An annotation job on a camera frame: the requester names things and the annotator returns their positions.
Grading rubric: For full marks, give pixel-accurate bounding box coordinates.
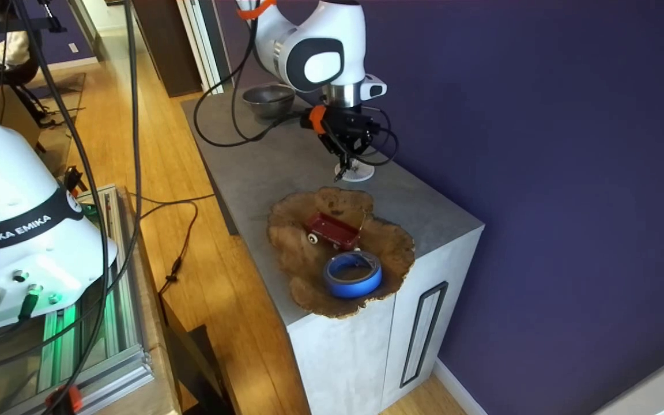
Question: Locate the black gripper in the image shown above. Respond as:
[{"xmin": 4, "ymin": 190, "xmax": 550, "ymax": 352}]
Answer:
[{"xmin": 299, "ymin": 104, "xmax": 381, "ymax": 180}]

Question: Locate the white Franka robot base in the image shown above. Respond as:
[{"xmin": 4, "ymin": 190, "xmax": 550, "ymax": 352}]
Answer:
[{"xmin": 0, "ymin": 127, "xmax": 118, "ymax": 326}]

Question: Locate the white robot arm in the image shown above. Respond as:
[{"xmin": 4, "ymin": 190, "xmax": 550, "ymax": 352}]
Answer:
[{"xmin": 234, "ymin": 0, "xmax": 387, "ymax": 182}]

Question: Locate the white round coaster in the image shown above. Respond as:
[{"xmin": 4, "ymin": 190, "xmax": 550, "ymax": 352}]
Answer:
[{"xmin": 342, "ymin": 161, "xmax": 375, "ymax": 182}]

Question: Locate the small red box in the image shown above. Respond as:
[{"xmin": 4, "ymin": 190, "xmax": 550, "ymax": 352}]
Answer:
[{"xmin": 307, "ymin": 214, "xmax": 360, "ymax": 251}]

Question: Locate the blue tape roll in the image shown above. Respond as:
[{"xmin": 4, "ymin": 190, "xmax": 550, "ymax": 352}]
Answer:
[{"xmin": 326, "ymin": 251, "xmax": 383, "ymax": 300}]

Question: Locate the grey concrete console table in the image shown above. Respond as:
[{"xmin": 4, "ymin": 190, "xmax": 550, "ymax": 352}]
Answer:
[{"xmin": 185, "ymin": 95, "xmax": 483, "ymax": 415}]

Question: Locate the black cable on floor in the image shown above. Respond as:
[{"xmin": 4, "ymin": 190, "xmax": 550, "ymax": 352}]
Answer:
[{"xmin": 133, "ymin": 190, "xmax": 219, "ymax": 297}]

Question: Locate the black camera tripod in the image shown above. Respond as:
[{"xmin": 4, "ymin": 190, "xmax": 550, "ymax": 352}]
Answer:
[{"xmin": 0, "ymin": 30, "xmax": 53, "ymax": 127}]

